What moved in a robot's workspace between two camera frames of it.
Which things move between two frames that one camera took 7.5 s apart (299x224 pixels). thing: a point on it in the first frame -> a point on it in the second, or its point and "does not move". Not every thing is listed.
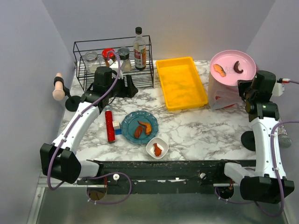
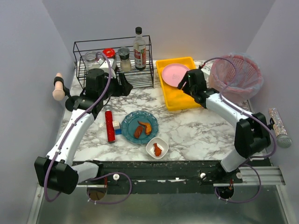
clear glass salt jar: [92, 60] does not move
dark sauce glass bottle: [139, 50] does not move
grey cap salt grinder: [124, 53] does not move
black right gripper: [243, 87] -> [188, 81]
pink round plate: [229, 66] -> [173, 73]
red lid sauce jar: [108, 53] does not move
